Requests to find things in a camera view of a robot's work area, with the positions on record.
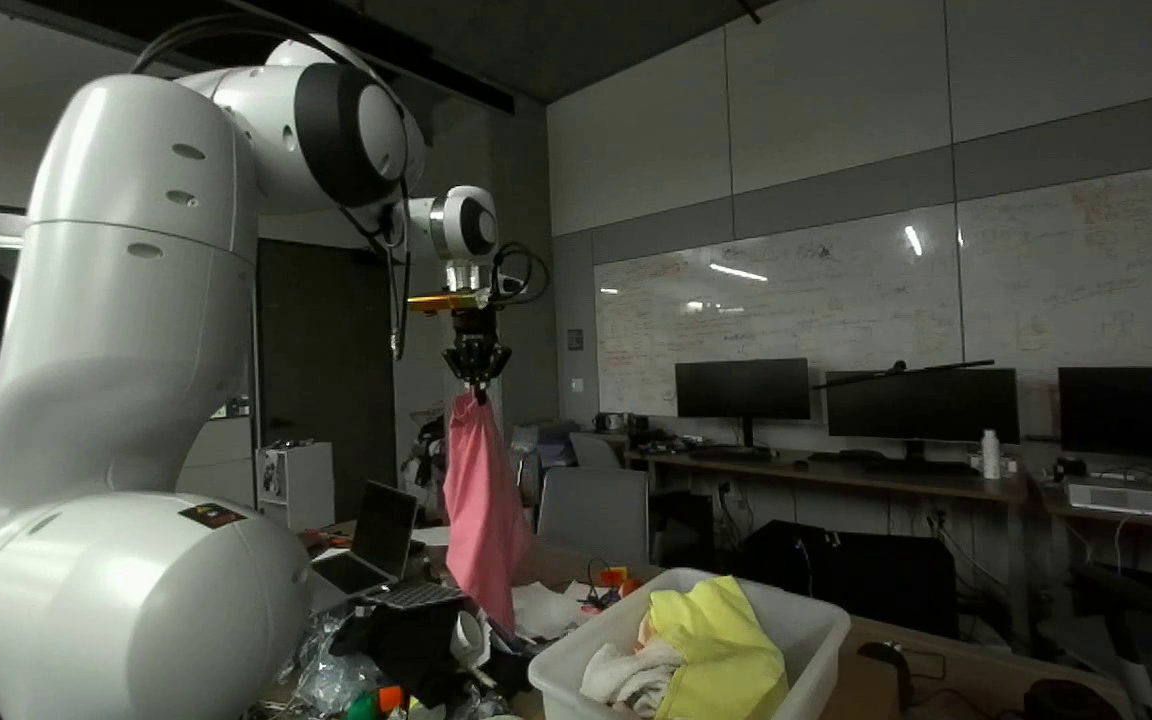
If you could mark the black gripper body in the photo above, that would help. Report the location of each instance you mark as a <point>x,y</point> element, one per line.
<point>476,341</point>

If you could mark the pink cloth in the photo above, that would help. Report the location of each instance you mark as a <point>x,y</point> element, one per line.
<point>481,504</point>

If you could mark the white terry towel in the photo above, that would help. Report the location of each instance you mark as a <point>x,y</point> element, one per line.
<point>616,673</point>

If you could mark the yellow-green cloth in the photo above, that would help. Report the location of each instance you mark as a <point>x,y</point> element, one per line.
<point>720,652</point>

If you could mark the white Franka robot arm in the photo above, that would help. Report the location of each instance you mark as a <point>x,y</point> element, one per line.
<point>109,400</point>

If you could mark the black box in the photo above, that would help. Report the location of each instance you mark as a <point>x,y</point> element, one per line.
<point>411,635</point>

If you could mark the white plastic storage box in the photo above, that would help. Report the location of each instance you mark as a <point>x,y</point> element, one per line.
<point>559,686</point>

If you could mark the grey office chair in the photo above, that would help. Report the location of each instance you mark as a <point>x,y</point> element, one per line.
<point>597,504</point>

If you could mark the grey open laptop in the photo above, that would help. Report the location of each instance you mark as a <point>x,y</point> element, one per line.
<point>382,532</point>

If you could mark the white cabinet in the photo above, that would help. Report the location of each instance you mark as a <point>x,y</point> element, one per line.
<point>299,486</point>

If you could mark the small orange object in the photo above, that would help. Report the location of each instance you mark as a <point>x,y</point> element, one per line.
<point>614,578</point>

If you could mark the white paper stack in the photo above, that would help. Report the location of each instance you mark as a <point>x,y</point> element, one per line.
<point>559,611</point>

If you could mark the black computer monitor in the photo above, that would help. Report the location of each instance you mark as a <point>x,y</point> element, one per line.
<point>1138,409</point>
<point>923,400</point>
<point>742,384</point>

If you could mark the orange ball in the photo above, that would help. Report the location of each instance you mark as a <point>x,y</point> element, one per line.
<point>394,698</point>

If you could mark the crumpled plastic bottle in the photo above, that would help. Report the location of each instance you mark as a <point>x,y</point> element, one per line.
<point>339,680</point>

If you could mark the green ball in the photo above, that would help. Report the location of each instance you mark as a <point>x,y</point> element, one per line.
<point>361,705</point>

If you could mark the long wooden desk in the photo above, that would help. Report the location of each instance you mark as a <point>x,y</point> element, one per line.
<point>869,477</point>

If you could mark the large black bag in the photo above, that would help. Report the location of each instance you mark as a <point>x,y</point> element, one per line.
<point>859,574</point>

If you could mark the white bottle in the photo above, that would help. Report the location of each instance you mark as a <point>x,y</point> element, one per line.
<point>990,458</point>

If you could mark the white desk device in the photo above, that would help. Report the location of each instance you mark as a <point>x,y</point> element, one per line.
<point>1115,498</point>

